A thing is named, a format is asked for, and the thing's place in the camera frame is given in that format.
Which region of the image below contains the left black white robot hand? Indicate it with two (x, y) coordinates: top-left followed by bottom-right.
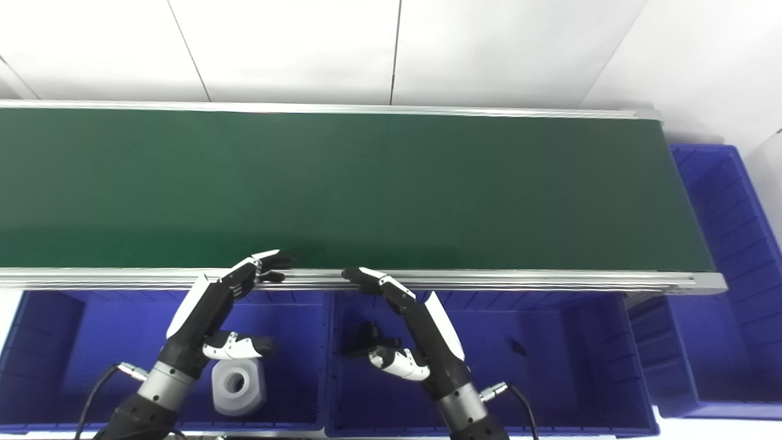
(159, 249), (296, 375)

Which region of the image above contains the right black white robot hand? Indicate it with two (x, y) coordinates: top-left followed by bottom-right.
(340, 266), (475, 399)

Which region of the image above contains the white hexagonal plastic part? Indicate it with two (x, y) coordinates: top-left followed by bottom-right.
(211, 357), (268, 418)

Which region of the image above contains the large black part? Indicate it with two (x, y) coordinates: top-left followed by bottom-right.
(341, 320), (399, 359)

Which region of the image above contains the green conveyor belt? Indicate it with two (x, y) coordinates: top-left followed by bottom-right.
(0, 100), (728, 296)
(0, 108), (717, 273)

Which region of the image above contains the blue plastic bin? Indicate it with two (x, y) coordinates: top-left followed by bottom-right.
(0, 290), (332, 436)
(626, 143), (782, 420)
(323, 290), (662, 438)

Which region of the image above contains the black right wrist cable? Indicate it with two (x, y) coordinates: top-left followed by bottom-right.
(478, 381), (539, 440)

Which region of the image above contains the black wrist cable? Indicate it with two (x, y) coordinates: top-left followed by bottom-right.
(73, 362), (148, 440)
(478, 381), (539, 440)

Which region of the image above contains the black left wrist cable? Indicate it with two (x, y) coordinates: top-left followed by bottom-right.
(73, 362), (148, 440)

